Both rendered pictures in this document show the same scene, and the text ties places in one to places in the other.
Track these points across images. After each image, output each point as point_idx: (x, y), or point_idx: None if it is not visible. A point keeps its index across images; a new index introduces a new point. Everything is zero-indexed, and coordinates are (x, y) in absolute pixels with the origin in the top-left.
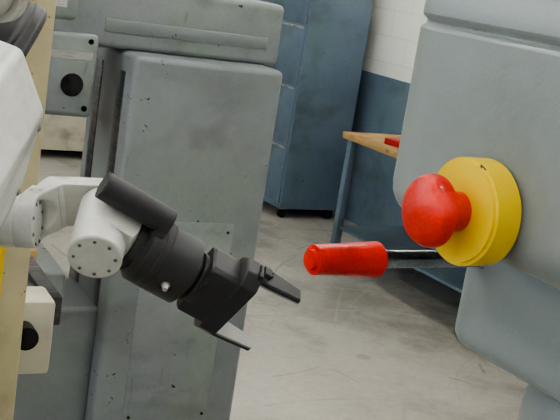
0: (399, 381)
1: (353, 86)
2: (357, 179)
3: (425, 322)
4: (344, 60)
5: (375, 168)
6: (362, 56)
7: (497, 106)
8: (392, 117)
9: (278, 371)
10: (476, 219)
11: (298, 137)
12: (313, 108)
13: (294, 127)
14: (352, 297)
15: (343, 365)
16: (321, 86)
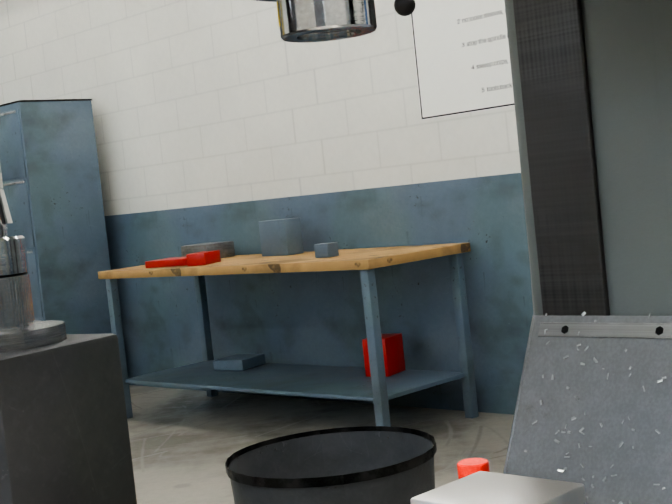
0: (229, 493)
1: (100, 233)
2: (134, 336)
3: (246, 440)
4: (81, 207)
5: (150, 316)
6: (100, 198)
7: None
8: (153, 254)
9: None
10: None
11: (53, 304)
12: (61, 268)
13: (45, 294)
14: (158, 442)
15: (161, 498)
16: (62, 241)
